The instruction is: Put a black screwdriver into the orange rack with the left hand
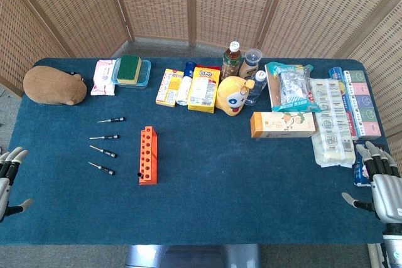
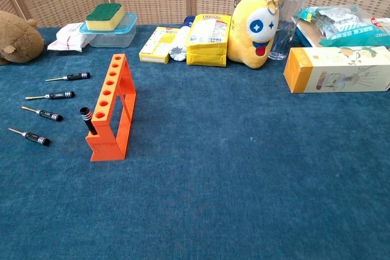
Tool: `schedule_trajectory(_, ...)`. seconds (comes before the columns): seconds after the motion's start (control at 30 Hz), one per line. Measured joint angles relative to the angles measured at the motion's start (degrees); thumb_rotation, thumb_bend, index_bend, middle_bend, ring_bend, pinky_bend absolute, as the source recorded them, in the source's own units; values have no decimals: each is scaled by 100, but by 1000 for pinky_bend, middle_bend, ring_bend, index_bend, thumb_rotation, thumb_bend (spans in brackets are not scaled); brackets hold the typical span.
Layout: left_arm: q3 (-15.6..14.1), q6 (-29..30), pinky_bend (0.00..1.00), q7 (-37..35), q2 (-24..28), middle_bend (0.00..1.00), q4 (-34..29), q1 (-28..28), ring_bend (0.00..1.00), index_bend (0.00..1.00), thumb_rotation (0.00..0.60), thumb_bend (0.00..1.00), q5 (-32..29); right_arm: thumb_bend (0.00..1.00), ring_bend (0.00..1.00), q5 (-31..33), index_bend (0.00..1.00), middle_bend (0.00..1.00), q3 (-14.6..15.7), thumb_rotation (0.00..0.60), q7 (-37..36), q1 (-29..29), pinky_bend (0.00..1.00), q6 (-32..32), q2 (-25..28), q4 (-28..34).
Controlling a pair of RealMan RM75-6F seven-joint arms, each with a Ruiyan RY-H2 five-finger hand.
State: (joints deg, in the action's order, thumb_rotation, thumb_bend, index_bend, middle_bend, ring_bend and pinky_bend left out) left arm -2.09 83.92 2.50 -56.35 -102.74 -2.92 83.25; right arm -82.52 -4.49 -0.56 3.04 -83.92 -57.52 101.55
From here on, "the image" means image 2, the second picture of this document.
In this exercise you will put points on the yellow biscuit bag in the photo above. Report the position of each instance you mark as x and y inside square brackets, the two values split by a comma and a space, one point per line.
[208, 40]

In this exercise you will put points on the yellow plush toy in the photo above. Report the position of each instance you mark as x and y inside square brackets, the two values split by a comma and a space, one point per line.
[243, 37]

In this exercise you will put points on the orange white carton box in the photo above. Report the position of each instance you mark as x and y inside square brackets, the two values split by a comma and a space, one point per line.
[335, 71]

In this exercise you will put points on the clear water bottle white cap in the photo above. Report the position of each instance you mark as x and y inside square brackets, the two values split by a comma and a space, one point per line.
[289, 13]

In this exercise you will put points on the orange screwdriver rack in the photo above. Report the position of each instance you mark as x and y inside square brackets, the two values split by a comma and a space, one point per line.
[106, 95]

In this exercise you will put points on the teal printed clear snack bag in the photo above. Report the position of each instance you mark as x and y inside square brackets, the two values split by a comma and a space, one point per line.
[344, 28]

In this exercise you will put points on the long white tissue pack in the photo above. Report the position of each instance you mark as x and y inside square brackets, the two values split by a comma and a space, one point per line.
[384, 22]

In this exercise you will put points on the white bottle with blue cap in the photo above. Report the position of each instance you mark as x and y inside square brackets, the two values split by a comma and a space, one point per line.
[179, 44]

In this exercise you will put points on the clear container with blue lid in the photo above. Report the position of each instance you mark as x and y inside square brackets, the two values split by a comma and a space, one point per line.
[122, 33]

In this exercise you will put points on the white pink wet wipes pack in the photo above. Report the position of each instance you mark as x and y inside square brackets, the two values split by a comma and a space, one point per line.
[65, 39]

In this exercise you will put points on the yellow green sponge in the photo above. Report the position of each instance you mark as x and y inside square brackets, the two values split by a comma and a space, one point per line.
[105, 16]

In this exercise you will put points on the brown plush capybara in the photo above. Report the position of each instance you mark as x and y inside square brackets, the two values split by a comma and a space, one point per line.
[18, 40]

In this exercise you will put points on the small yellow carton box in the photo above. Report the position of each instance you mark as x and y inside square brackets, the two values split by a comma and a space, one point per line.
[157, 45]

